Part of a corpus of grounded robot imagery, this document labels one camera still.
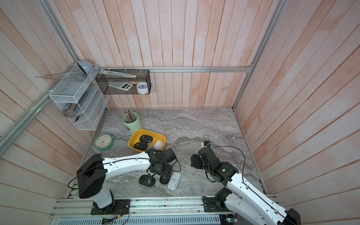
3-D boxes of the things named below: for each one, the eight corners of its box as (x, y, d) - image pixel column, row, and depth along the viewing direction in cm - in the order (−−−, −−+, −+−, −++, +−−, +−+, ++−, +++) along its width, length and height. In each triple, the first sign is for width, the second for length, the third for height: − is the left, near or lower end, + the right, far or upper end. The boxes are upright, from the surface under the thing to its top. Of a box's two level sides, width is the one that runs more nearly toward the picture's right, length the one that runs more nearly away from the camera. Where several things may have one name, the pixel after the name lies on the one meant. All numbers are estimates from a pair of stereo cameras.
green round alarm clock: (93, 150, 97) (91, 148, 94) (100, 136, 105) (98, 133, 102) (110, 150, 97) (109, 148, 94) (115, 136, 105) (114, 133, 102)
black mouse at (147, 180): (138, 183, 83) (137, 181, 81) (142, 174, 86) (142, 172, 84) (153, 188, 81) (152, 186, 79) (156, 179, 85) (156, 177, 83)
